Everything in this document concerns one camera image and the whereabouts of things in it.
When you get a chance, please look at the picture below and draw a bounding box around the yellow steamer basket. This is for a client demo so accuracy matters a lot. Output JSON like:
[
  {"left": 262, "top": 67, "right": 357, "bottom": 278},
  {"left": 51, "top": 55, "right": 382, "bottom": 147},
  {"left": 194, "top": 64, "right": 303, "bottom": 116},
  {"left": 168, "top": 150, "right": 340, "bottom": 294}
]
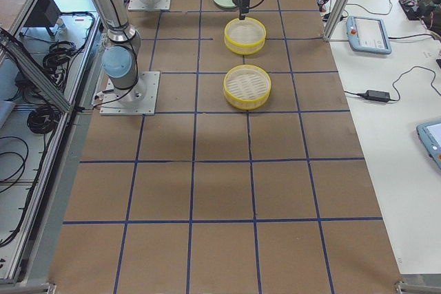
[
  {"left": 223, "top": 65, "right": 271, "bottom": 110},
  {"left": 224, "top": 17, "right": 267, "bottom": 55}
]

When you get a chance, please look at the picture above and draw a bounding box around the black power adapter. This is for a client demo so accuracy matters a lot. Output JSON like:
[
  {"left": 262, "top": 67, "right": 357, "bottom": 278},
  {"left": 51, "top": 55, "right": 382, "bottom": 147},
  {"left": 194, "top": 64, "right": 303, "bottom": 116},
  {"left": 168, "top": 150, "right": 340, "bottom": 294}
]
[{"left": 357, "top": 90, "right": 391, "bottom": 103}]

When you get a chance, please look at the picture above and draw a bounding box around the black circuit board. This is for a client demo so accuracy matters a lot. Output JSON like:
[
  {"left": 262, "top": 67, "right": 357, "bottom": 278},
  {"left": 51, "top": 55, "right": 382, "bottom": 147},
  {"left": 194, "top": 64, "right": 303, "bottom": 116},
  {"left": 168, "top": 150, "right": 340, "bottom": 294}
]
[{"left": 398, "top": 0, "right": 430, "bottom": 21}]

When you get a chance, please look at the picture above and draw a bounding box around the teach pendant far side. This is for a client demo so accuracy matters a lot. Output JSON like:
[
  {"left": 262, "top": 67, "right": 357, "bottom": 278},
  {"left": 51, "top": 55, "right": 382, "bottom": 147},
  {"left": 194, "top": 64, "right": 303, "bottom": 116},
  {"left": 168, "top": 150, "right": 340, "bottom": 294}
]
[{"left": 416, "top": 120, "right": 441, "bottom": 169}]

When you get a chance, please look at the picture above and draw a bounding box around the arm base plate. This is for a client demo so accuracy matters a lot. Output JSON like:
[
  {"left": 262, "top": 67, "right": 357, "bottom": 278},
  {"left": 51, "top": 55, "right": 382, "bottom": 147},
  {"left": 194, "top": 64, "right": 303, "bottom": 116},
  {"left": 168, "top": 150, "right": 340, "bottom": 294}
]
[
  {"left": 128, "top": 0, "right": 171, "bottom": 12},
  {"left": 99, "top": 72, "right": 161, "bottom": 116}
]

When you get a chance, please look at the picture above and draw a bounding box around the teach pendant near post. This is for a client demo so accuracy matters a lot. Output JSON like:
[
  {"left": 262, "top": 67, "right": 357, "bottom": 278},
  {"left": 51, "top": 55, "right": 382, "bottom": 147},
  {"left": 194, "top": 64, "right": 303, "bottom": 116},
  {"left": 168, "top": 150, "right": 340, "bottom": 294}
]
[{"left": 346, "top": 16, "right": 392, "bottom": 55}]

